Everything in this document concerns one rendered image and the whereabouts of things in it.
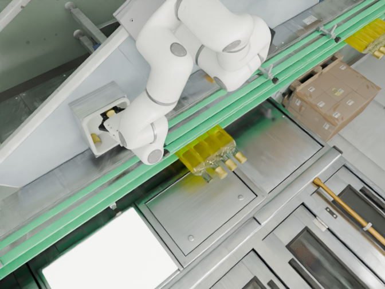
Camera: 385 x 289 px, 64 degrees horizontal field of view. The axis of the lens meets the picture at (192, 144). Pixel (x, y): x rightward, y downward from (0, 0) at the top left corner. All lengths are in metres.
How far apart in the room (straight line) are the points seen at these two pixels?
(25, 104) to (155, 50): 1.23
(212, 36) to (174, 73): 0.11
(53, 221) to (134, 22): 0.73
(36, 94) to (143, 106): 1.14
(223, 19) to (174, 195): 0.88
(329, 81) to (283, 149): 3.89
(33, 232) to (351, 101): 4.77
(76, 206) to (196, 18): 0.81
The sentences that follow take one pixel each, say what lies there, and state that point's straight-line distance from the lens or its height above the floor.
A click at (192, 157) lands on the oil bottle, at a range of 1.26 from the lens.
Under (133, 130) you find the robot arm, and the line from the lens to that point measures 0.78.
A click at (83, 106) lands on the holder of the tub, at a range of 1.06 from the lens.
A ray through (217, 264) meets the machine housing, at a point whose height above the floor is 1.39.
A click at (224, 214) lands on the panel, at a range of 1.35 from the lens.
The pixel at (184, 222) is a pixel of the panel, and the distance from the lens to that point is 1.32.
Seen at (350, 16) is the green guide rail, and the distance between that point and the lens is 1.99.
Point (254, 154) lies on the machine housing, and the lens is 1.54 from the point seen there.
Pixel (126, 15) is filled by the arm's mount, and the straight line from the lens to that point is 0.95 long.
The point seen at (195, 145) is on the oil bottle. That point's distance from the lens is 1.29.
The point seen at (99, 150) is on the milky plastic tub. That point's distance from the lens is 1.20.
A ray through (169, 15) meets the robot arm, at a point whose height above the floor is 1.01.
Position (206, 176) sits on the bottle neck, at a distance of 1.25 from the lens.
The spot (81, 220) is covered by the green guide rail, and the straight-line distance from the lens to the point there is 1.27.
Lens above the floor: 1.47
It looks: 22 degrees down
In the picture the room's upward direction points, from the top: 137 degrees clockwise
